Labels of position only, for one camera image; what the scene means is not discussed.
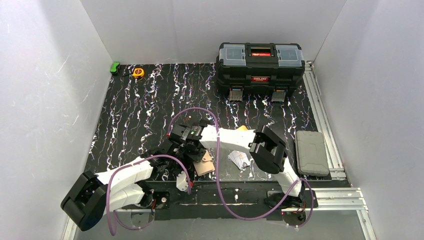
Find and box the grey pad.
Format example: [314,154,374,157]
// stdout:
[295,130,330,177]

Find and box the silver toolbox latch right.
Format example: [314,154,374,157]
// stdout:
[271,89,287,103]

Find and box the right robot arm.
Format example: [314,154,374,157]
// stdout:
[167,120,305,199]

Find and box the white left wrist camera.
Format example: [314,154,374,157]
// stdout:
[176,171,192,192]

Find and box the black plastic toolbox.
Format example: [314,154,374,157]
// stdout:
[215,42,306,99]

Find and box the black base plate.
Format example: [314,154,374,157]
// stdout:
[120,180,352,221]

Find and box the orange card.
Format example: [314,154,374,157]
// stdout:
[236,125,248,131]

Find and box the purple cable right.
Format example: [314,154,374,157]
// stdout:
[167,106,315,229]

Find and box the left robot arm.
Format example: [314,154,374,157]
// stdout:
[60,146,194,233]

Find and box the green plastic object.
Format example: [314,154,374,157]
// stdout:
[109,62,121,76]

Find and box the silver toolbox latch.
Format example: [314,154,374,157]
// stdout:
[228,87,244,102]
[271,89,287,103]

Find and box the yellow tape measure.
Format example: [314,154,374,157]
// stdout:
[132,67,145,79]

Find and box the silver toolbox latch left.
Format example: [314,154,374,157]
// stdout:
[228,87,244,102]

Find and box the beige card holder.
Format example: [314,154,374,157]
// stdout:
[193,150,215,176]

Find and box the aluminium frame rail right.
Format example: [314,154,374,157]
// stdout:
[303,61,347,181]

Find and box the white card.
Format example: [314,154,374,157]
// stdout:
[228,150,251,170]

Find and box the aluminium frame rail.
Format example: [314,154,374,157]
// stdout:
[61,187,377,240]
[303,61,347,181]

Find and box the aluminium frame rail front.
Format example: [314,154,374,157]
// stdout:
[61,187,377,240]

